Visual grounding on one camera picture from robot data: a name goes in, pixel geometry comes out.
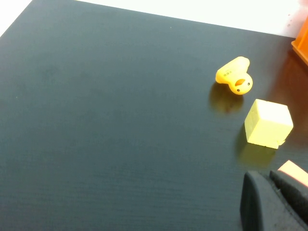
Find salmon orange foam cube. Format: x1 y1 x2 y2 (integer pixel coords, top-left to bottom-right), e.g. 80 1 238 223
277 160 308 188

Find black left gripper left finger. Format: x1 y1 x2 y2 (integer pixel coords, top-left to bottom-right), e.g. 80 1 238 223
240 170 307 231

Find yellow rubber duck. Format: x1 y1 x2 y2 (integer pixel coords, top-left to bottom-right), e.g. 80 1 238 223
215 56 254 96

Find orange plastic cutlery holder crate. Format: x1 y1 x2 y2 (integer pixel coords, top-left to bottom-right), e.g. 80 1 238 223
291 16 308 67

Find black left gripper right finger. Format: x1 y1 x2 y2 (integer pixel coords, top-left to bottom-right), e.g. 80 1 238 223
269 169 308 223

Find yellow foam cube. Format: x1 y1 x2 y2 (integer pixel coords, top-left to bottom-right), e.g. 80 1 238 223
244 99 294 149

